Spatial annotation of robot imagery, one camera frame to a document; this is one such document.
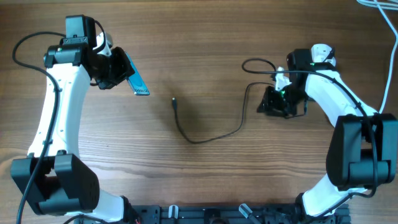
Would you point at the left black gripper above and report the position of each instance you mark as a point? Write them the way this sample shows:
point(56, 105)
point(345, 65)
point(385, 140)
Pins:
point(125, 70)

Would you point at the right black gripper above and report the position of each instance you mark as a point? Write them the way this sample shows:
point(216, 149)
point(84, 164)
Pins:
point(271, 106)

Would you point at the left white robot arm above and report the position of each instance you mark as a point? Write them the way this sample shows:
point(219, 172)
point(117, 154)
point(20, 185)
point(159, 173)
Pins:
point(52, 178)

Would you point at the white power strip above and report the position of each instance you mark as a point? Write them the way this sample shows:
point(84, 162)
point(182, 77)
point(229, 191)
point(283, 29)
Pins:
point(323, 53)

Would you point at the blue Galaxy smartphone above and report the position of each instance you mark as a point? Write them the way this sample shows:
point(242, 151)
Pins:
point(136, 82)

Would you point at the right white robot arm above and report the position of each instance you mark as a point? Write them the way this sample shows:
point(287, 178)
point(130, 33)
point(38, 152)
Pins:
point(363, 150)

